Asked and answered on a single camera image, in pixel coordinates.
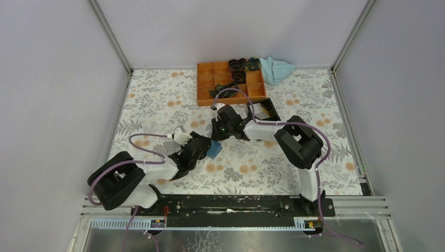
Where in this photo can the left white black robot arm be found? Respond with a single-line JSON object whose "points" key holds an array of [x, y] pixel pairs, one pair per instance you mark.
{"points": [[123, 179]]}

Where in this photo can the gold card in box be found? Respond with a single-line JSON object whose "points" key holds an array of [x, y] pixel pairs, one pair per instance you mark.
{"points": [[265, 111]]}

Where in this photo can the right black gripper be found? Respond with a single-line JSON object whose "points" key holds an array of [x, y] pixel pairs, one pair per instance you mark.
{"points": [[216, 135]]}

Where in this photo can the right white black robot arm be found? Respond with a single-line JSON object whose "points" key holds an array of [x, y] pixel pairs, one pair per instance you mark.
{"points": [[300, 144]]}

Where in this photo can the black rolled band centre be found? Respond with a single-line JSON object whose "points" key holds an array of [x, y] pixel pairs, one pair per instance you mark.
{"points": [[239, 76]]}

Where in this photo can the orange compartment tray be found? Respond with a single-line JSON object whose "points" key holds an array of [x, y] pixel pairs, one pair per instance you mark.
{"points": [[231, 81]]}

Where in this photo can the white card in box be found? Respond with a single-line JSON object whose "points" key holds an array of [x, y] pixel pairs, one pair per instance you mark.
{"points": [[256, 111]]}

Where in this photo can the black rolled band top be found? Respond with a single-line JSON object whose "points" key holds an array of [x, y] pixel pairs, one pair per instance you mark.
{"points": [[253, 64]]}

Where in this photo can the black card box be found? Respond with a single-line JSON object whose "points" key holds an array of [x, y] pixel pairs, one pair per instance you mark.
{"points": [[269, 105]]}

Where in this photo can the black rolled band left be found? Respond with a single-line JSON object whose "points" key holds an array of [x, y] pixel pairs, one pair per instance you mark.
{"points": [[237, 64]]}

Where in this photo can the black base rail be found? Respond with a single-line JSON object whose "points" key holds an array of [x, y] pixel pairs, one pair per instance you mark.
{"points": [[235, 211]]}

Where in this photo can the light blue folded cloth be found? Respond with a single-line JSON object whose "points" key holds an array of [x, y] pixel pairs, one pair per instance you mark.
{"points": [[275, 71]]}

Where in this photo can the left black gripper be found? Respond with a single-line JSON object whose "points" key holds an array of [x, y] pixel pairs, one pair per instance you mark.
{"points": [[207, 140]]}

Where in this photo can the black tangled band pile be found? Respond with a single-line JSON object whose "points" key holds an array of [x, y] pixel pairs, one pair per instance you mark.
{"points": [[224, 91]]}

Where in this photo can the blue leather card holder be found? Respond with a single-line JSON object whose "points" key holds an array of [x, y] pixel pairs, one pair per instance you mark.
{"points": [[214, 150]]}

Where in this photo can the black rolled band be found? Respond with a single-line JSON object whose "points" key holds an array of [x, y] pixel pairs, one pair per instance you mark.
{"points": [[239, 76], [237, 64], [253, 64]]}

